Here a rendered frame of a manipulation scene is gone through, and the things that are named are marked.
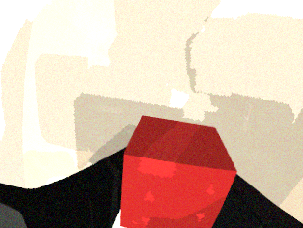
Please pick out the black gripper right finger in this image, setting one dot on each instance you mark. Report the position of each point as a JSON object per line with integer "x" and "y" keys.
{"x": 246, "y": 207}

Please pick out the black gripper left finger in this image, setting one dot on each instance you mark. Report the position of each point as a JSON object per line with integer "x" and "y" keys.
{"x": 90, "y": 198}

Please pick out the red block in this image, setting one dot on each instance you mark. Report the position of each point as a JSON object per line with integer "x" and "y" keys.
{"x": 176, "y": 175}

